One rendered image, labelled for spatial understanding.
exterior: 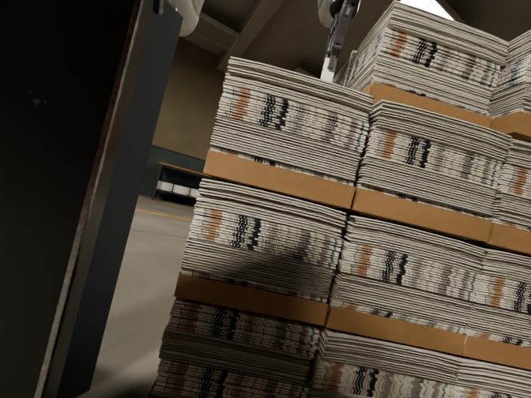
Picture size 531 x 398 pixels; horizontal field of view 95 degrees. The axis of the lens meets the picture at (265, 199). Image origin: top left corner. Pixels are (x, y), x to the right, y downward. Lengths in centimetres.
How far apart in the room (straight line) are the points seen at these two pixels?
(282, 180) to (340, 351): 34
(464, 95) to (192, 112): 684
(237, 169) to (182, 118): 676
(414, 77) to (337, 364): 62
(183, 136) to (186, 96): 104
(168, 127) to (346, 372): 684
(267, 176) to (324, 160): 11
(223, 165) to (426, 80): 48
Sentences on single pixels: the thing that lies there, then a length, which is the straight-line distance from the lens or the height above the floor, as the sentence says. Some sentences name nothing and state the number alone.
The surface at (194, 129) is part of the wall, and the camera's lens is 719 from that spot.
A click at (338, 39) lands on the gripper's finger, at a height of 102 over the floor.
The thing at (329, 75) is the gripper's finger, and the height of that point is 94.
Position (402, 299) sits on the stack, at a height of 46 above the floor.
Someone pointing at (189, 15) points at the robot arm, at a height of 112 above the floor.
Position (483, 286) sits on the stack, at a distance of 67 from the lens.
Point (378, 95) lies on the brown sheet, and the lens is 61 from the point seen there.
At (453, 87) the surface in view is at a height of 93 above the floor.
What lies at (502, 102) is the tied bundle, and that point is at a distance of 78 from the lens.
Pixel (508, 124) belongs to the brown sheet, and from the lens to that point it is 73.
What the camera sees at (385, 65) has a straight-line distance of 65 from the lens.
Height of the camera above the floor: 58
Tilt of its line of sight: 1 degrees up
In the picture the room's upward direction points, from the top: 14 degrees clockwise
